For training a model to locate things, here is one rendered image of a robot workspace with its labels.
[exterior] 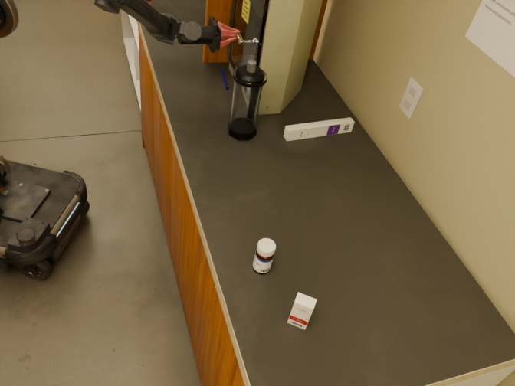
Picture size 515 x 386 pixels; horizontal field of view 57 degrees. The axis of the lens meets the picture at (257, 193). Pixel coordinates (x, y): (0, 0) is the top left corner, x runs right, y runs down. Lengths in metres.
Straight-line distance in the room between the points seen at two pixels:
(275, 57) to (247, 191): 0.47
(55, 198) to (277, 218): 1.32
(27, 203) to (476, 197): 1.85
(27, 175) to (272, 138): 1.35
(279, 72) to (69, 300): 1.38
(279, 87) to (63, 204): 1.19
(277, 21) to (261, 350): 0.98
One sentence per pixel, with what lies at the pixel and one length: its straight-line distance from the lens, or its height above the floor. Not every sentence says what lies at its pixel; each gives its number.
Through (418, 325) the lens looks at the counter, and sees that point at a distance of 1.28.
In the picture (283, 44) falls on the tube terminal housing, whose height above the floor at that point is 1.22.
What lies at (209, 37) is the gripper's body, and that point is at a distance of 1.61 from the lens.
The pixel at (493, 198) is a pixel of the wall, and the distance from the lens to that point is 1.40.
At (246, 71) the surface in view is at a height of 1.18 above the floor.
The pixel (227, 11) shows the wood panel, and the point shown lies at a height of 1.15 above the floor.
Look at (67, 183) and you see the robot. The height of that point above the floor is 0.24.
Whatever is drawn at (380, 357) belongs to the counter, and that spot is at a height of 0.94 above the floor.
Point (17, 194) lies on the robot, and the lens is 2.44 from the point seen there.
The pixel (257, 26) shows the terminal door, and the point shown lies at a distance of 1.60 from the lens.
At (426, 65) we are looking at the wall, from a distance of 1.57.
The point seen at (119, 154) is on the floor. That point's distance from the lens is 2.97.
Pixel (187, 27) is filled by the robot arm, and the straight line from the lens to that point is 1.53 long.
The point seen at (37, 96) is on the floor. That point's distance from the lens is 3.51.
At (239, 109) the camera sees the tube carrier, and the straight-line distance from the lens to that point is 1.54.
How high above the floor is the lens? 1.93
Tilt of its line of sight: 44 degrees down
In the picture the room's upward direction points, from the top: 11 degrees clockwise
